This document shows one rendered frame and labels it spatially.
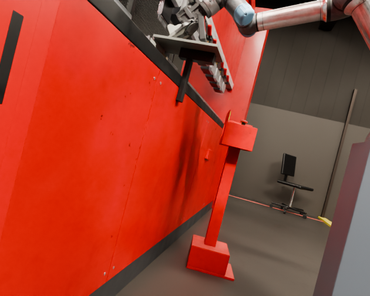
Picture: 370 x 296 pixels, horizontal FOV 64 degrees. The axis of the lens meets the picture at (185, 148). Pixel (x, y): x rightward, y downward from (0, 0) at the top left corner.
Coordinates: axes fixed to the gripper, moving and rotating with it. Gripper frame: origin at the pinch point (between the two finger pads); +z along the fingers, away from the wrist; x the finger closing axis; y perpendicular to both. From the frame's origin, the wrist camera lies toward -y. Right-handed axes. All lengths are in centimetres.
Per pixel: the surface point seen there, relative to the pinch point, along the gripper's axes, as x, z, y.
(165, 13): 2.1, -5.7, 11.0
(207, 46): 9.3, -10.5, -14.9
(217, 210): -41, 32, -70
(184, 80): 3.3, 4.1, -18.1
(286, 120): -405, -79, -27
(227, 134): -33, 4, -41
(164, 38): 10.0, 0.8, -1.7
